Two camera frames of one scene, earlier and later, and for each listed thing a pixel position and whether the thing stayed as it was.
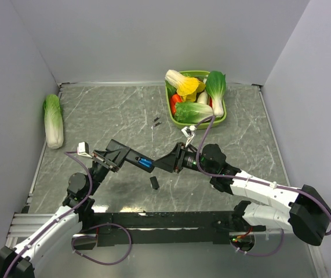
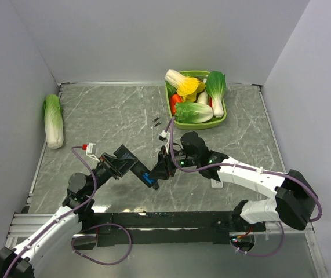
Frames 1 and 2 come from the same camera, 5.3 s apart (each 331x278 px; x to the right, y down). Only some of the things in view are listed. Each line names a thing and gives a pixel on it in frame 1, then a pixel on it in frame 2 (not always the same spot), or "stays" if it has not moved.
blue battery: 145,163 → 146,176
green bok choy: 215,86 stays
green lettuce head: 192,112 stays
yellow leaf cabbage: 187,87 stays
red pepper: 174,98 stays
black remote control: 139,160 → 143,174
